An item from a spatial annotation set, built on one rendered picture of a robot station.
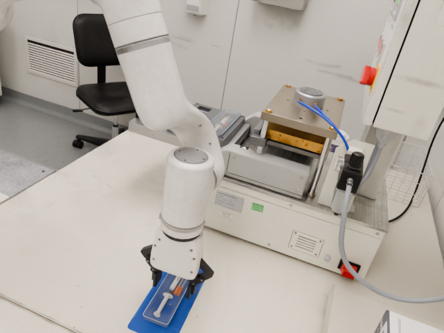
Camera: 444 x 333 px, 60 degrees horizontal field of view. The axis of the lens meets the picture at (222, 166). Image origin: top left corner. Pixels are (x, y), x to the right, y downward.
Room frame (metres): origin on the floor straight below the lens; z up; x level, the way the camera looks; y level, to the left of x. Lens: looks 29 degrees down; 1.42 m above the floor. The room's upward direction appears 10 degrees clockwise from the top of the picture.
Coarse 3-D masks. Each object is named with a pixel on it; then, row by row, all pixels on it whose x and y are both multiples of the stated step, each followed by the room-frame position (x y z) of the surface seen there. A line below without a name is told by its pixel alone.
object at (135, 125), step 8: (136, 120) 0.98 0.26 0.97; (128, 128) 0.97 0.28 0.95; (136, 128) 0.96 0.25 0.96; (144, 128) 0.95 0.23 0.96; (240, 128) 1.06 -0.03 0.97; (248, 128) 1.09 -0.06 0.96; (152, 136) 0.95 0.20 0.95; (160, 136) 0.94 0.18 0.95; (168, 136) 0.94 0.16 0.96; (176, 136) 0.93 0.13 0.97; (240, 136) 1.01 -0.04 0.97; (176, 144) 0.93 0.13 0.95
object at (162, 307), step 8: (168, 280) 0.61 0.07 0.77; (176, 280) 0.61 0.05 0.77; (184, 280) 0.62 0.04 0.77; (160, 288) 0.58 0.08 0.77; (168, 288) 0.59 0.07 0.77; (176, 288) 0.59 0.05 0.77; (184, 288) 0.60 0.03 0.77; (160, 296) 0.56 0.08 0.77; (168, 296) 0.57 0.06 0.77; (176, 296) 0.57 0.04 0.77; (152, 304) 0.54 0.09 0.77; (160, 304) 0.54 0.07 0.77; (168, 304) 0.55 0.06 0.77; (176, 304) 0.55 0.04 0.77; (152, 312) 0.52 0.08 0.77; (160, 312) 0.52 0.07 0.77; (168, 312) 0.53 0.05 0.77; (160, 320) 0.50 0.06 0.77; (168, 320) 0.51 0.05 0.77
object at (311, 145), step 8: (272, 128) 0.89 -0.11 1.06; (280, 128) 0.90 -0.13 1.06; (288, 128) 0.91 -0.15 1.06; (272, 136) 0.87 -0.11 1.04; (280, 136) 0.87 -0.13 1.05; (288, 136) 0.86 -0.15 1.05; (296, 136) 0.86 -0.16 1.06; (304, 136) 0.87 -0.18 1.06; (312, 136) 0.88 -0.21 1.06; (320, 136) 0.89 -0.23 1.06; (272, 144) 0.87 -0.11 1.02; (280, 144) 0.87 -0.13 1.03; (288, 144) 0.86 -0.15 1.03; (296, 144) 0.86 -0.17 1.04; (304, 144) 0.85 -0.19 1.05; (312, 144) 0.85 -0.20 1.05; (320, 144) 0.84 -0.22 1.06; (296, 152) 0.86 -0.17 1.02; (304, 152) 0.85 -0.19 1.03; (312, 152) 0.85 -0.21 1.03; (320, 152) 0.84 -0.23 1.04; (328, 152) 0.84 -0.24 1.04
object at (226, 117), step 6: (222, 114) 1.06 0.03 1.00; (228, 114) 1.07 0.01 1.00; (234, 114) 1.08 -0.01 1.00; (216, 120) 1.00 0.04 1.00; (222, 120) 1.01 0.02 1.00; (228, 120) 1.02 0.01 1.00; (234, 120) 1.03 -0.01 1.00; (216, 126) 0.96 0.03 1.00; (222, 126) 0.97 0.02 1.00; (228, 126) 0.98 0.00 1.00; (216, 132) 0.92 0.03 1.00; (222, 132) 0.93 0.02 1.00
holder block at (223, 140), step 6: (198, 108) 1.11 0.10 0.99; (204, 108) 1.12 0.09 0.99; (210, 108) 1.11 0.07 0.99; (216, 108) 1.12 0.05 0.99; (210, 114) 1.06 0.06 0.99; (216, 114) 1.07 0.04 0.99; (210, 120) 1.02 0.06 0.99; (240, 120) 1.06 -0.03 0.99; (234, 126) 1.01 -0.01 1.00; (240, 126) 1.06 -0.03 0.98; (228, 132) 0.96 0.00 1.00; (234, 132) 1.00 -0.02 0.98; (222, 138) 0.91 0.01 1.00; (228, 138) 0.94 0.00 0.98; (222, 144) 0.91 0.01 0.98
